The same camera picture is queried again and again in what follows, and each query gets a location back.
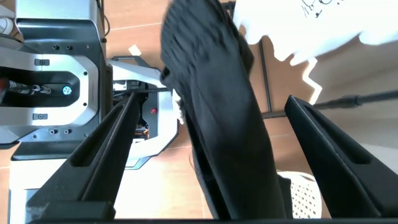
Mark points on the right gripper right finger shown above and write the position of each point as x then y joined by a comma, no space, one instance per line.
342,186

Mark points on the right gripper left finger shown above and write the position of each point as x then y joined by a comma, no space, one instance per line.
77,186

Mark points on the black garment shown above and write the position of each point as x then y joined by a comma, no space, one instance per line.
224,109

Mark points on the white printed t-shirt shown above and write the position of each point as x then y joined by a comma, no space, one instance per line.
311,28

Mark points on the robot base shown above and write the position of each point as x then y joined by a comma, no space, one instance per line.
56,93

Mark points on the white laundry basket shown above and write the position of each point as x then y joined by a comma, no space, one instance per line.
304,196

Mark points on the black clothes rack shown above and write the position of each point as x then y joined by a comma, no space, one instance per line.
265,77

